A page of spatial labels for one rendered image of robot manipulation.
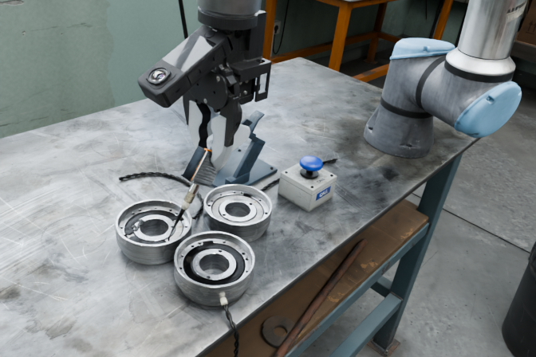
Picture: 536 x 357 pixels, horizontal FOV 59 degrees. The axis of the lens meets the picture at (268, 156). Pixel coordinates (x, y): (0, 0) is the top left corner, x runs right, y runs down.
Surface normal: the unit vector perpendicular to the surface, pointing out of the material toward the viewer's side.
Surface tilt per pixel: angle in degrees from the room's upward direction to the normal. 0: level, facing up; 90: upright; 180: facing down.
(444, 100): 96
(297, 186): 90
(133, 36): 90
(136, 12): 90
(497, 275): 0
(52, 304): 0
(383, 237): 0
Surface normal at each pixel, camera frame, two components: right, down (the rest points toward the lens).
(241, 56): 0.75, 0.40
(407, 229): 0.11, -0.85
